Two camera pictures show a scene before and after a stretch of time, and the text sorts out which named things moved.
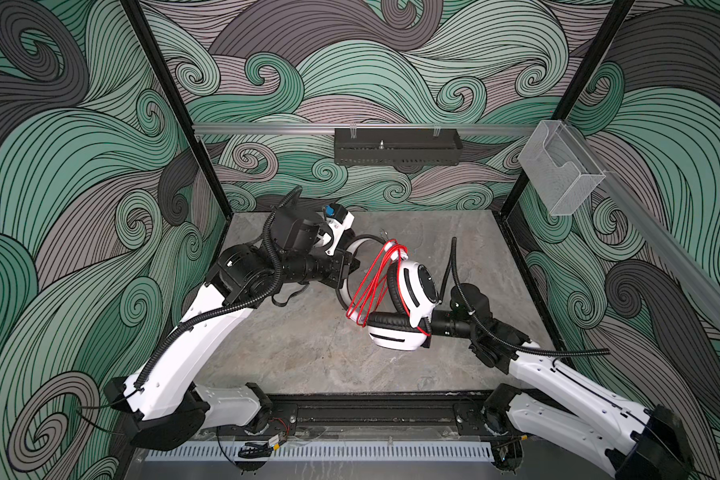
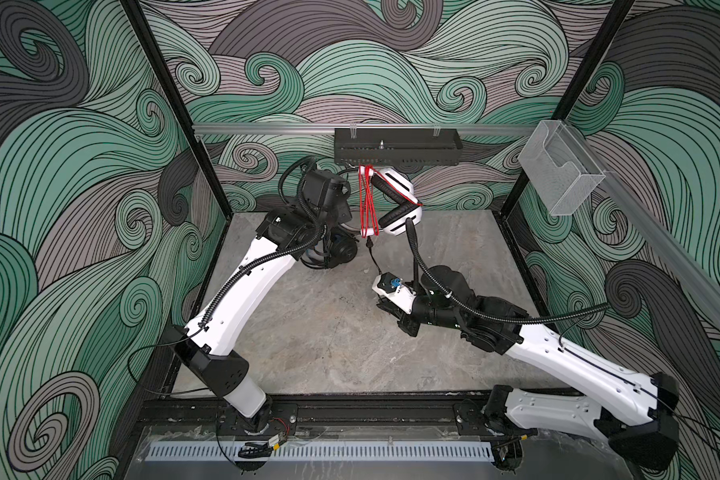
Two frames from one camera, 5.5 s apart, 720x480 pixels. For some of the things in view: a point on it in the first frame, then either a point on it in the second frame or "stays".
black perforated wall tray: x=398 y=146 stays
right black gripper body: x=450 y=328 → x=411 y=322
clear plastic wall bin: x=560 y=168 stays
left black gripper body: x=331 y=268 → x=339 y=216
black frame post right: x=592 y=63 stays
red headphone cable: x=392 y=252 → x=367 y=200
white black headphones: x=414 y=291 → x=404 y=217
